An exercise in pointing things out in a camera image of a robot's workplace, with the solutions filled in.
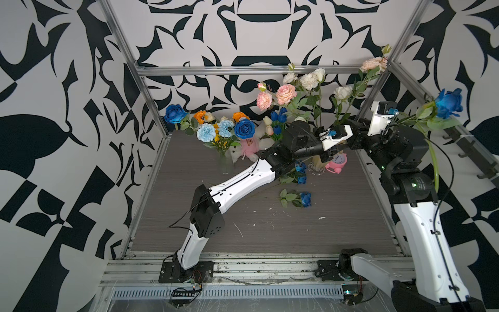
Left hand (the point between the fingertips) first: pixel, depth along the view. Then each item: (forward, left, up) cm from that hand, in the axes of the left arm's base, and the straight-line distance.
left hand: (349, 131), depth 60 cm
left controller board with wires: (-36, +57, -47) cm, 82 cm away
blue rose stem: (-3, +6, -40) cm, 40 cm away
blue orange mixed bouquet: (+11, +42, -9) cm, 44 cm away
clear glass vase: (+19, +42, -43) cm, 64 cm away
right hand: (+3, -2, +3) cm, 5 cm away
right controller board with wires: (-38, -5, -43) cm, 58 cm away
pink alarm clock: (+19, -18, -42) cm, 49 cm away
